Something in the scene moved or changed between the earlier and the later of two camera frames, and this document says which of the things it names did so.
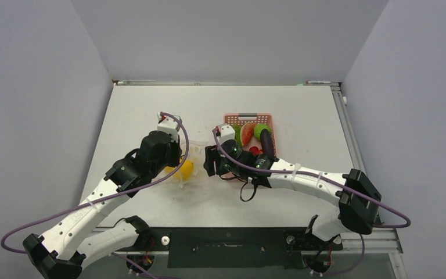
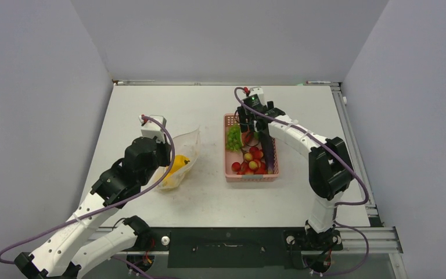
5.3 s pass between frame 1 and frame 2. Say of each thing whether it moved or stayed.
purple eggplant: stayed
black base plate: stayed
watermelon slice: stayed
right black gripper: moved
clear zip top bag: moved
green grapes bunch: stayed
